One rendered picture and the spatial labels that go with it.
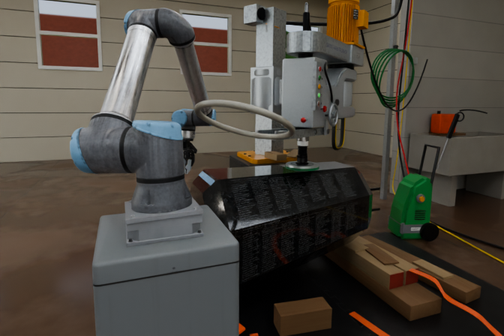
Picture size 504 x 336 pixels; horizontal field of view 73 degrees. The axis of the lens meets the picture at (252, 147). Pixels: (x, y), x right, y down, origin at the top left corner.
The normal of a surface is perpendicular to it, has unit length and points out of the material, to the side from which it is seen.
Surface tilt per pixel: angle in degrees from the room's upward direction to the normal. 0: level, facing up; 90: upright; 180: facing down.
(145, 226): 90
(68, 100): 90
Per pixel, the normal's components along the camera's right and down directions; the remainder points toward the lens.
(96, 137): -0.11, -0.50
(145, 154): -0.11, 0.11
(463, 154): 0.36, 0.13
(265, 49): -0.64, 0.10
